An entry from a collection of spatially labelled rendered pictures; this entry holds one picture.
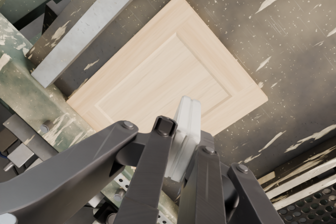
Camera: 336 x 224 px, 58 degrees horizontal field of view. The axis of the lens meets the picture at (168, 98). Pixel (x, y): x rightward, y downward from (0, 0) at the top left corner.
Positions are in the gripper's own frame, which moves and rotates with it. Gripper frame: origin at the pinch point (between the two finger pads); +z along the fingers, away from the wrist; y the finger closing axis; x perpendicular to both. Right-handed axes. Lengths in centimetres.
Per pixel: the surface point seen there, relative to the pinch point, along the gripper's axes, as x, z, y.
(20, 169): -96, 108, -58
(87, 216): -112, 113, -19
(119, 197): -46, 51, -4
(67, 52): -13, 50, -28
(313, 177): -19, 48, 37
